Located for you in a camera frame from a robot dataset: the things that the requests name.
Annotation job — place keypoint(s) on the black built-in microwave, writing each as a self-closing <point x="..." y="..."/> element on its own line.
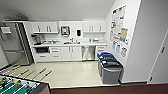
<point x="41" y="50"/>

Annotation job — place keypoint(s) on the white two-door sink cabinet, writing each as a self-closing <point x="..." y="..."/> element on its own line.
<point x="71" y="53"/>

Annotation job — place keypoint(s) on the steel paper towel dispenser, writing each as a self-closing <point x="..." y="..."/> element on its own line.
<point x="65" y="31"/>

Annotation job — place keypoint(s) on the grey bin with blue lid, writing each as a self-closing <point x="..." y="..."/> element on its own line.
<point x="106" y="54"/>

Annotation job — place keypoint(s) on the white room door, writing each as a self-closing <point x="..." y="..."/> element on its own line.
<point x="160" y="60"/>

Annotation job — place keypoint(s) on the steel kitchen sink basin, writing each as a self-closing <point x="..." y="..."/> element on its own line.
<point x="68" y="42"/>

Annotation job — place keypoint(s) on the white drawer stack beside dishwasher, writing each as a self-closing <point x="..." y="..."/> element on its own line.
<point x="100" y="49"/>

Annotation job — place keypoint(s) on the black coffee machine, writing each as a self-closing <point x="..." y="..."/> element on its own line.
<point x="37" y="38"/>

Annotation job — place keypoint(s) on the wide white upper cabinet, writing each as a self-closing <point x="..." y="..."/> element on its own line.
<point x="45" y="27"/>

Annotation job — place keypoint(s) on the stainless steel refrigerator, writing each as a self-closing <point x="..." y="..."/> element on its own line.
<point x="15" y="43"/>

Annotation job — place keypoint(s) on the large colourful wall poster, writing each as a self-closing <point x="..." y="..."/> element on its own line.
<point x="118" y="23"/>

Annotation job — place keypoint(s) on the white drawer stack beside microwave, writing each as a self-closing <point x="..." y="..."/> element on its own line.
<point x="55" y="53"/>

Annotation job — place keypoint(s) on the foosball gaming table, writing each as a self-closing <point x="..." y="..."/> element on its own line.
<point x="20" y="85"/>

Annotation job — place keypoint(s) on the stainless steel dishwasher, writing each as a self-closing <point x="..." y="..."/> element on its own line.
<point x="88" y="53"/>

